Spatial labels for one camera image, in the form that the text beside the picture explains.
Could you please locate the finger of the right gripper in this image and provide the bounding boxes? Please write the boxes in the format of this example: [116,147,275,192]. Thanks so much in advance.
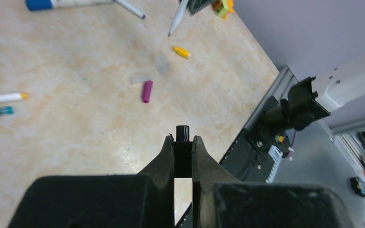
[187,0,215,15]

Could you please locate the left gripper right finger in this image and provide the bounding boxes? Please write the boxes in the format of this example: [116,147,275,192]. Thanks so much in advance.
[192,136,353,228]

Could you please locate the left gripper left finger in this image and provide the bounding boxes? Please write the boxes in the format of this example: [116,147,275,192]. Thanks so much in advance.
[9,136,174,228]

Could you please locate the thin marker dark blue cap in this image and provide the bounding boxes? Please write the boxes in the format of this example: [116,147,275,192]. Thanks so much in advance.
[115,0,146,19]

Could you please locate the magenta marker cap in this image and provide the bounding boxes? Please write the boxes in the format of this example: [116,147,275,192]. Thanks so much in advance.
[141,80,154,103]

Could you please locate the white marker blue cap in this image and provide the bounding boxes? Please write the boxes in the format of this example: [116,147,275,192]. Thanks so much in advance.
[25,0,114,11]

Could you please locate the thin marker yellow cap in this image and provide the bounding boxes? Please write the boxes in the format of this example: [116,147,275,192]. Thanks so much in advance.
[0,92,28,103]

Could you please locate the thin marker black cap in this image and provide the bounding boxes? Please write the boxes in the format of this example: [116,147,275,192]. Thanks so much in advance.
[168,0,189,37]

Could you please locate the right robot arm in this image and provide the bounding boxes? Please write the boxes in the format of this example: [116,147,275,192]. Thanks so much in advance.
[234,0,365,132]

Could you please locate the yellow orange block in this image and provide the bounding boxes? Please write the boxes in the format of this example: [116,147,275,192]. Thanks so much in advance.
[211,0,234,19]

